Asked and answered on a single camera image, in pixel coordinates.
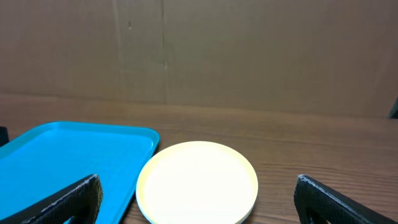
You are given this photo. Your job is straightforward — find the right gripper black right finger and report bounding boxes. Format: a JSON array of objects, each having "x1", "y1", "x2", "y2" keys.
[{"x1": 294, "y1": 174, "x2": 397, "y2": 224}]

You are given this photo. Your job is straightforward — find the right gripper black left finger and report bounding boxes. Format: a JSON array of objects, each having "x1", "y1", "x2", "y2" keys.
[{"x1": 1, "y1": 174, "x2": 103, "y2": 224}]

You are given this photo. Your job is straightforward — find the yellow plate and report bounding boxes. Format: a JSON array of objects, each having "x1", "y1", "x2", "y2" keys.
[{"x1": 136, "y1": 141, "x2": 259, "y2": 223}]

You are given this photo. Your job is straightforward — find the blue plastic tray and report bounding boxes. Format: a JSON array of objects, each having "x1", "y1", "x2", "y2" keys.
[{"x1": 1, "y1": 121, "x2": 160, "y2": 223}]

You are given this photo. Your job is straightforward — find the black tray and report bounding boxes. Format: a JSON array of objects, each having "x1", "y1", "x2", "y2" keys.
[{"x1": 0, "y1": 126, "x2": 9, "y2": 147}]

